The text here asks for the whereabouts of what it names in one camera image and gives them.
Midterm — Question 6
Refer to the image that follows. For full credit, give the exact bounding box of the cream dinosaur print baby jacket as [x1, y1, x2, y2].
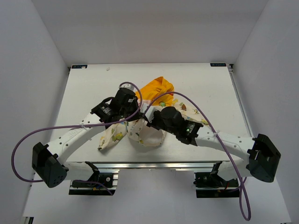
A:
[98, 77, 208, 151]

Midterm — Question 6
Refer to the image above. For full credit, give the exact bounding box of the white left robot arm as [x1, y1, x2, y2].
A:
[32, 88, 138, 188]

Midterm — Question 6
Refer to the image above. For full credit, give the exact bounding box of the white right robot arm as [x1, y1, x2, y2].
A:
[144, 106, 281, 186]

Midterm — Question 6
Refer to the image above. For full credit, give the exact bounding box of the blue left corner label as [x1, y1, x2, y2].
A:
[71, 64, 87, 69]

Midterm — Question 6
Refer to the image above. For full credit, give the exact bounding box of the blue corner label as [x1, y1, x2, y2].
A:
[210, 63, 227, 67]
[71, 64, 87, 69]

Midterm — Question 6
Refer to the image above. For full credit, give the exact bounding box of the blue right corner label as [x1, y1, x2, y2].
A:
[210, 63, 227, 67]

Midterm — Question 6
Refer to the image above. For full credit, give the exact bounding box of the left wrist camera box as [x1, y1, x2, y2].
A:
[119, 83, 135, 91]

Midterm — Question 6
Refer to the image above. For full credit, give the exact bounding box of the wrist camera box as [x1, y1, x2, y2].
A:
[140, 103, 161, 123]
[119, 83, 135, 91]

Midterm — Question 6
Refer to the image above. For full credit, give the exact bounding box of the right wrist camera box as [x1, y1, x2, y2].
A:
[140, 103, 161, 123]

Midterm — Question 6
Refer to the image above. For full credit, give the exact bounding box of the aluminium front table rail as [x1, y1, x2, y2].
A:
[42, 161, 267, 170]

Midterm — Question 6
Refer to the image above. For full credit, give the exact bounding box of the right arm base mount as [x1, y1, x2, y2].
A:
[193, 172, 240, 198]

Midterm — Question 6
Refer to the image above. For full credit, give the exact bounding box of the aluminium right side rail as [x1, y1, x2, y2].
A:
[228, 64, 267, 168]

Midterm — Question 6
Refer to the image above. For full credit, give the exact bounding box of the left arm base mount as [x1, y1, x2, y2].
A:
[69, 169, 119, 196]

